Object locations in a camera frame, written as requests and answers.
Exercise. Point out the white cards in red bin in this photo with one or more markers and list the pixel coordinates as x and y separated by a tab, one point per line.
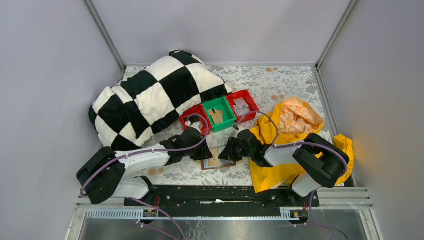
241	107

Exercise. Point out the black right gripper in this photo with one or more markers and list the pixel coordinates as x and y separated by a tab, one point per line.
233	150

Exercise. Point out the green plastic bin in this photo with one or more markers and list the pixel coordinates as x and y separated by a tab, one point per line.
228	115

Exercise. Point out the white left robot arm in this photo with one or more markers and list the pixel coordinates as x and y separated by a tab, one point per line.
108	173

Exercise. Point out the gold cards in green bin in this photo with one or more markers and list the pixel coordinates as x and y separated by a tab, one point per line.
216	116

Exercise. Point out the black white checkered blanket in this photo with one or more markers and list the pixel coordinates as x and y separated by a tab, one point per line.
128	114

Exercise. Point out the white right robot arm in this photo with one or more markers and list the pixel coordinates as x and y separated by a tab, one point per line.
322	161

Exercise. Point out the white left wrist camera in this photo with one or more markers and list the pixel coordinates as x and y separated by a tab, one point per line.
197	126

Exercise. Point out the brown leather card holder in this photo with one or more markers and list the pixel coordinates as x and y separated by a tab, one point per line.
225	163

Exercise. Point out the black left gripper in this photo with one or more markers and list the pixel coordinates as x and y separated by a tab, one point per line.
199	149

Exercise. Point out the left red plastic bin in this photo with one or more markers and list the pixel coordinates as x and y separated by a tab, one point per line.
197	113

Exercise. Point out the yellow raincoat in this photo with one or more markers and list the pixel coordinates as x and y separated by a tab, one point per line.
293	119

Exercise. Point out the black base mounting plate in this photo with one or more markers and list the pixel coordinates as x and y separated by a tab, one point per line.
226	201

